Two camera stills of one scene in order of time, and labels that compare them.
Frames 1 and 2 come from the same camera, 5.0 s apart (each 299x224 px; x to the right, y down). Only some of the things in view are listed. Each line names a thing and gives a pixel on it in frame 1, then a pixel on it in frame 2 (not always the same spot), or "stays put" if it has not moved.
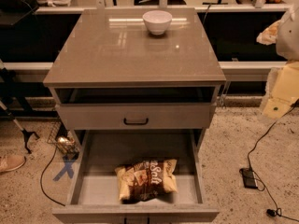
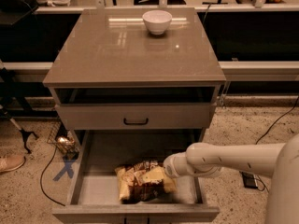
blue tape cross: (68, 170) stays put
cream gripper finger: (268, 36) -> (154, 175)
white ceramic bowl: (157, 21) stays put
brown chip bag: (147, 180) stays put
